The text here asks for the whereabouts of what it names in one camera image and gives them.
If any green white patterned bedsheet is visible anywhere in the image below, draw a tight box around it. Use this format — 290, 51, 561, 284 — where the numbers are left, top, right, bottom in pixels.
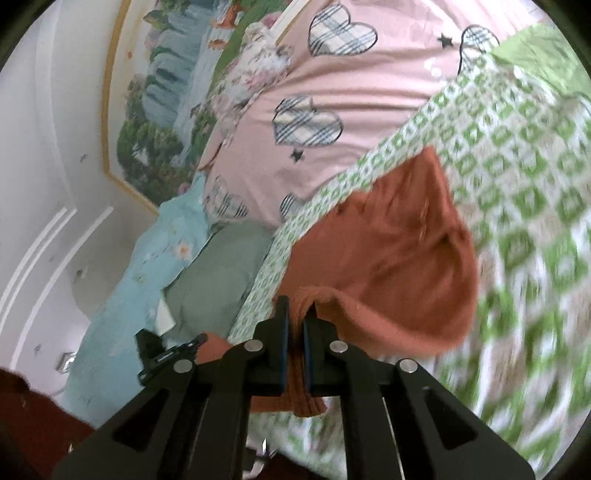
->
228, 23, 590, 479

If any sage green pillow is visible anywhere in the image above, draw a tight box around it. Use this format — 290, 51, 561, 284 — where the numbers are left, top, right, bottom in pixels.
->
163, 221, 273, 343

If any light blue floral pillow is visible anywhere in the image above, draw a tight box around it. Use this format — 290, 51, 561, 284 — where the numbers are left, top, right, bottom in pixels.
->
60, 173, 211, 428

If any landscape waterfall wall painting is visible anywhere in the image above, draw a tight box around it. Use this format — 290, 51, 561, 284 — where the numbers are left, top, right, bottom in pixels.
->
101, 1, 305, 211

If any floral white pink pillow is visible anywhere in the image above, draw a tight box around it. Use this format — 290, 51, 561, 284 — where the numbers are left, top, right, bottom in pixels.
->
207, 22, 293, 146

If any pink heart print quilt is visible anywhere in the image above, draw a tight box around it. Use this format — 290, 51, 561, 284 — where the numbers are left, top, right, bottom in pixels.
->
199, 1, 544, 227

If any rust orange knit sweater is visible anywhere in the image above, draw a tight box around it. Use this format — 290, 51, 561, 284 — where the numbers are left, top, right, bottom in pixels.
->
195, 144, 482, 418

